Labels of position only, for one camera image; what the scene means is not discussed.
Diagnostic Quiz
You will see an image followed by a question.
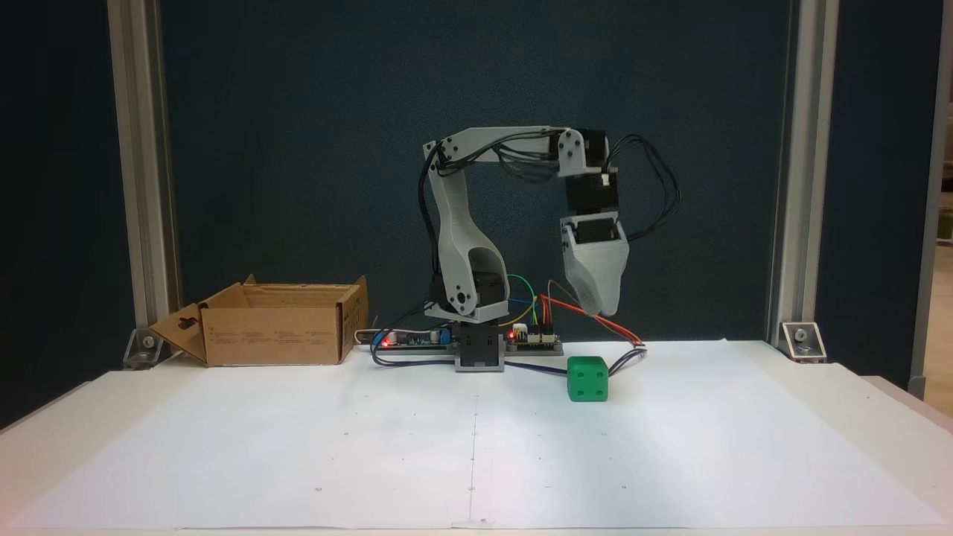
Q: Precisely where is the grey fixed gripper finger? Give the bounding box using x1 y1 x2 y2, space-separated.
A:
564 239 631 318

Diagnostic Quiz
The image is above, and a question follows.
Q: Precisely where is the green die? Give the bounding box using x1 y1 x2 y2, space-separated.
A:
567 356 610 403

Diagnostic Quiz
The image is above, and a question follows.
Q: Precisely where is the blue circuit board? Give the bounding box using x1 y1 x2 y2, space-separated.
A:
371 328 456 355

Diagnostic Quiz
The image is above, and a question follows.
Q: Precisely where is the brown cardboard box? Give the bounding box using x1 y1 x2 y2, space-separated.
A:
149 274 370 367

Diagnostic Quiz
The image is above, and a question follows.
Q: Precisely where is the grey metal upright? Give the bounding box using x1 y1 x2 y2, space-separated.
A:
910 0 953 399

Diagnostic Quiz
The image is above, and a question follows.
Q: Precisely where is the green jumper wire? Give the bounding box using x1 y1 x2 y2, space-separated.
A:
506 275 539 329

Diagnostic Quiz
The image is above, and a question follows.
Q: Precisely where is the circuit board with jumper wires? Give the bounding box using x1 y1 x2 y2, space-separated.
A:
505 324 564 356

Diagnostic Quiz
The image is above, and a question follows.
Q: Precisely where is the metal corner bracket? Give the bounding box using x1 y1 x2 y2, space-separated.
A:
123 328 166 370
778 322 827 364

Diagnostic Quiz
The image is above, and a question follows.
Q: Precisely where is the aluminium frame post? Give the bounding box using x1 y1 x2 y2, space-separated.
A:
106 0 183 351
765 0 841 345

